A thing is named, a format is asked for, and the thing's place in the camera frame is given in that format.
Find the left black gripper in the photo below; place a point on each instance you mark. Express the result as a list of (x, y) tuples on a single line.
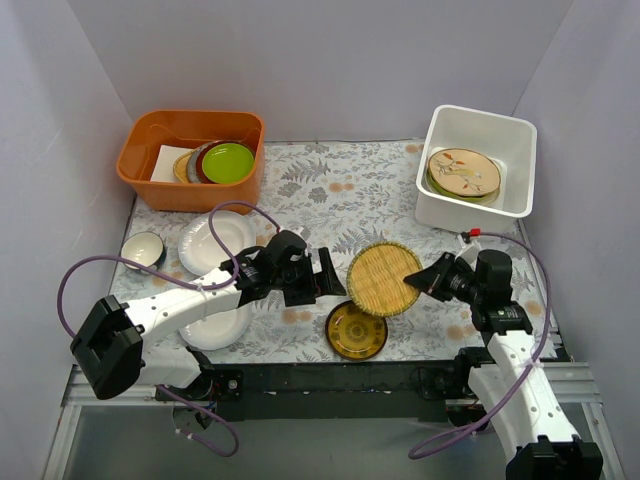
[(314, 278)]

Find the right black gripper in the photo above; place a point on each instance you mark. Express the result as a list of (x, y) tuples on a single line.
[(441, 278)]

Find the woven bamboo tray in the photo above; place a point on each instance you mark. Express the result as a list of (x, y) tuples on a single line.
[(375, 279)]

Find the beige green leaf plate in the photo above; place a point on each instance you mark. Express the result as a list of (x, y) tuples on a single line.
[(473, 185)]

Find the beige bird plate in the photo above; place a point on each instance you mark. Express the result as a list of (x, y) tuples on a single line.
[(461, 156)]

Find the green polka dot plate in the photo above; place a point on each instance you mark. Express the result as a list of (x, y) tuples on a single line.
[(434, 186)]

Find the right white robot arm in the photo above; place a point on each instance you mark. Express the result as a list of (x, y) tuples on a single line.
[(538, 439)]

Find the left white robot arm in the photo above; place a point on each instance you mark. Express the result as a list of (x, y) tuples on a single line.
[(109, 345)]

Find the white plastic bin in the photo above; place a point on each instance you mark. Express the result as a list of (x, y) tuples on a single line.
[(507, 141)]

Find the lime green plate in bin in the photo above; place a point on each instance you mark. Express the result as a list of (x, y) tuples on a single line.
[(227, 163)]

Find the grey plate in bin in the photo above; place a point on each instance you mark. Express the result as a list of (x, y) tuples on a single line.
[(191, 169)]

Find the dark brown plate in bin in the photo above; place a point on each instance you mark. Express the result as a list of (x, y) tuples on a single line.
[(205, 148)]

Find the woven plate in bin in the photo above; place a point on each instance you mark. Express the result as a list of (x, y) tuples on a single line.
[(180, 167)]

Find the orange plastic bin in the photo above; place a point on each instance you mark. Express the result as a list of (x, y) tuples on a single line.
[(191, 129)]

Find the yellow brown patterned plate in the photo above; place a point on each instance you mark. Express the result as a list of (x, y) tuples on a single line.
[(353, 334)]

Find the floral patterned table mat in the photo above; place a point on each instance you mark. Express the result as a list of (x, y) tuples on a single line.
[(348, 196)]

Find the white scalloped plate front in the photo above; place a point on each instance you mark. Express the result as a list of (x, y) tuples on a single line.
[(217, 331)]

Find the white scalloped plate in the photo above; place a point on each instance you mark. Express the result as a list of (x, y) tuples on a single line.
[(217, 331), (199, 252)]

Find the white scalloped plate back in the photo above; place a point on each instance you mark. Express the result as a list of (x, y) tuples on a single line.
[(199, 252)]

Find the white dark-rimmed bowl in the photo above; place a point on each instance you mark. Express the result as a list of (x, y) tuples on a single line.
[(145, 248)]

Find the white paper sheet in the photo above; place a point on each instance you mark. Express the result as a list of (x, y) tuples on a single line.
[(164, 167)]

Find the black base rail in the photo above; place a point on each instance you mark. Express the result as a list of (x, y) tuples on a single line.
[(343, 390)]

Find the aluminium frame rail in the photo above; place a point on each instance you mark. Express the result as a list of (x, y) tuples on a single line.
[(568, 381)]

